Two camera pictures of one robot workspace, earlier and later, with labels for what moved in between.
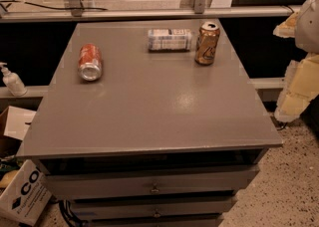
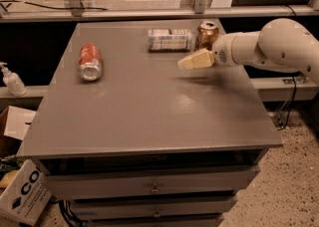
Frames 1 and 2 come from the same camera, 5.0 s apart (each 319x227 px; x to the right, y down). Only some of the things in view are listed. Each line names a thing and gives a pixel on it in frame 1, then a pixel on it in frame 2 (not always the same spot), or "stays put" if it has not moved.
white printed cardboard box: x=26 y=195 stays put
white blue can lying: x=168 y=40 stays put
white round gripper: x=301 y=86 → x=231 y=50
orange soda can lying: x=90 y=62 stays put
